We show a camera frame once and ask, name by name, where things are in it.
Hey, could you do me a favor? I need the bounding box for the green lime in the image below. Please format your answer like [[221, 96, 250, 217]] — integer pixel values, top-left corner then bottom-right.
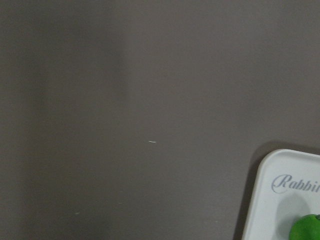
[[289, 214, 320, 240]]

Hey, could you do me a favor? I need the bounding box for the white rabbit tray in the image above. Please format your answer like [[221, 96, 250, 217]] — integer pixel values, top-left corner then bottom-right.
[[233, 142, 320, 240]]

